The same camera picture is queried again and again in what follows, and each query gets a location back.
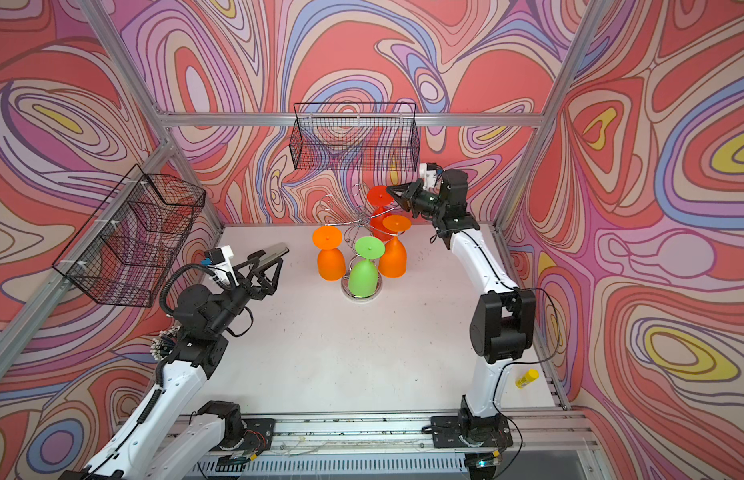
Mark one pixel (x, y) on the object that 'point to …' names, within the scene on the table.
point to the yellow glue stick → (531, 375)
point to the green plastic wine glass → (363, 274)
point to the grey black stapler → (269, 253)
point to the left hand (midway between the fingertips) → (272, 260)
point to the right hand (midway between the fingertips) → (387, 193)
